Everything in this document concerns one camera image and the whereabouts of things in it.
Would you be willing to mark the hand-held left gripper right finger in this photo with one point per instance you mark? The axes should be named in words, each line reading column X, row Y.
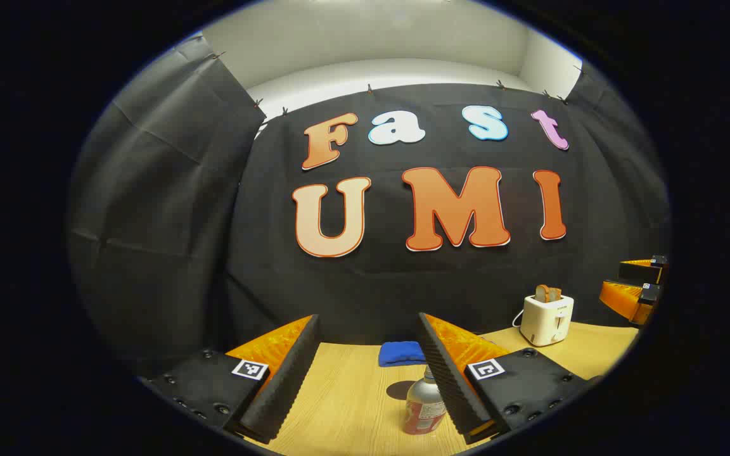
column 450, row 386

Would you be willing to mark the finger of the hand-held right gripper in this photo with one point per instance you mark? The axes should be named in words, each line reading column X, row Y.
column 640, row 269
column 625, row 296

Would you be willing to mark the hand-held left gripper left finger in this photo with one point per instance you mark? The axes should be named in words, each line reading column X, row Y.
column 289, row 386

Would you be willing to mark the silver water bottle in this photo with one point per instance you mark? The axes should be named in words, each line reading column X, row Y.
column 419, row 405

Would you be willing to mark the blue towel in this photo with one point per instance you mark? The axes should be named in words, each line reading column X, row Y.
column 400, row 353

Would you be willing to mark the toast slice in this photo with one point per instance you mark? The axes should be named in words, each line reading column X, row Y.
column 542, row 293
column 557, row 294

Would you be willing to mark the white toaster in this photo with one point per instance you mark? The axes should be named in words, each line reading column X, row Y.
column 545, row 323

